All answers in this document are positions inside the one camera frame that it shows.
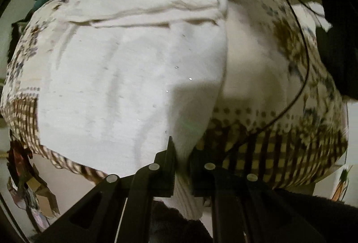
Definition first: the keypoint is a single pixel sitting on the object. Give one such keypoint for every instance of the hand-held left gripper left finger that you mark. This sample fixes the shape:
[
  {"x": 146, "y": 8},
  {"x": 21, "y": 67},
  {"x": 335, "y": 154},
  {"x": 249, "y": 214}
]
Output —
[{"x": 165, "y": 173}]

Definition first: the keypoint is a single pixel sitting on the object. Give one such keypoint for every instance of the floral checked patterned blanket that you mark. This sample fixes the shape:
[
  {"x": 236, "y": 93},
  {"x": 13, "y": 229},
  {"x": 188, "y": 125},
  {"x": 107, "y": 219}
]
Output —
[{"x": 279, "y": 44}]

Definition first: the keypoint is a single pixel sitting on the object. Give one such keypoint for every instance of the white small garment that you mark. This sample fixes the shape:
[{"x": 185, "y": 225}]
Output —
[{"x": 131, "y": 77}]

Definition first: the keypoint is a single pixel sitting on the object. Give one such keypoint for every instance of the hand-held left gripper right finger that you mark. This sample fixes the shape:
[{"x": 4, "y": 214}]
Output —
[{"x": 197, "y": 175}]

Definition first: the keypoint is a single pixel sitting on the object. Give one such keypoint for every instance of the person's dark sleeved right forearm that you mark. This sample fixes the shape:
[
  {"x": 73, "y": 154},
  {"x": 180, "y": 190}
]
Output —
[{"x": 339, "y": 35}]

